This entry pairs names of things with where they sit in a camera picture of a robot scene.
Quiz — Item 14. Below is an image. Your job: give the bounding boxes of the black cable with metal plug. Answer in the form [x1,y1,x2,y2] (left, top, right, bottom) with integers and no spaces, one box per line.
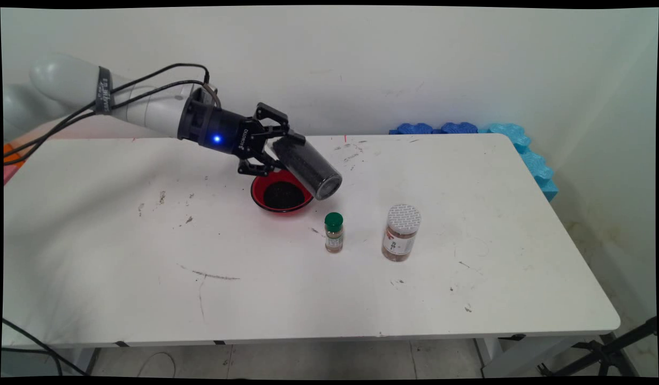
[3,80,221,165]

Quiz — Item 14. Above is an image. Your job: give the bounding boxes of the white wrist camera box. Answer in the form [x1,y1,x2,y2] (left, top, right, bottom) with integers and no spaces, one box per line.
[192,84,221,107]

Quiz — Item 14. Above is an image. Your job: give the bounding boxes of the light blue foam mat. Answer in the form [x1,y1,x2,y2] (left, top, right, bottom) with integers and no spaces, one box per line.
[478,123,559,203]

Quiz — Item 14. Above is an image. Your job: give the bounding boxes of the black tripod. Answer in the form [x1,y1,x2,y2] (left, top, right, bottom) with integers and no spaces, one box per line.
[538,317,658,378]

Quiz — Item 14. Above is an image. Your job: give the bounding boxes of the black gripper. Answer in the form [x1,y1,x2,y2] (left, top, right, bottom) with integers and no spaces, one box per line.
[177,96,307,178]

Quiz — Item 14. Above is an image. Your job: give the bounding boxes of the white table leg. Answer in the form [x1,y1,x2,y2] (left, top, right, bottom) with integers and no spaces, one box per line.
[475,336,576,378]
[70,348,101,376]

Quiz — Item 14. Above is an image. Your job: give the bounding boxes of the orange object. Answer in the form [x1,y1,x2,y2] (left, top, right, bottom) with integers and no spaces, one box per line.
[3,142,25,169]

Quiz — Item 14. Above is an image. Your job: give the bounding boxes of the clear jar of black seeds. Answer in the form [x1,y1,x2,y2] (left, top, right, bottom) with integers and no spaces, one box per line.
[272,134,343,202]

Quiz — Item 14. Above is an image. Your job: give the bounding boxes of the black velcro strap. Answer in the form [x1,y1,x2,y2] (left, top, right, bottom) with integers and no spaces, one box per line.
[96,66,114,116]

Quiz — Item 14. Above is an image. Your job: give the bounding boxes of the green-capped spice bottle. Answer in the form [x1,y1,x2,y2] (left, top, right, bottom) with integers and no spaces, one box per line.
[324,212,344,254]

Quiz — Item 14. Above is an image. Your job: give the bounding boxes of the thin black cable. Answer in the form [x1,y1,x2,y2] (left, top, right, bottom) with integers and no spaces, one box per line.
[3,63,210,158]

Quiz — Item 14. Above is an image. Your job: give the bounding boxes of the white-lidded peanut jar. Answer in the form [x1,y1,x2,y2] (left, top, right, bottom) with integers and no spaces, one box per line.
[381,203,422,263]

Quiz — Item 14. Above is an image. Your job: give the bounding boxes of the grey floor cable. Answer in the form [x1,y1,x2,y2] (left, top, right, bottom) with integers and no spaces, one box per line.
[137,351,176,378]

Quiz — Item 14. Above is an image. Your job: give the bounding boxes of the black seeds pile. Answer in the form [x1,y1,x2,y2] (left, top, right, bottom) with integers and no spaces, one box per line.
[263,181,307,210]

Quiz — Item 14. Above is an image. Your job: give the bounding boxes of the black hanging cable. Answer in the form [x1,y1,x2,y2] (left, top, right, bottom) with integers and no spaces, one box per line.
[2,318,88,376]

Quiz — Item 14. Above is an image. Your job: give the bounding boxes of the red bowl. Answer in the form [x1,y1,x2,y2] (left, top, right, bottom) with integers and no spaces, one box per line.
[250,170,315,214]

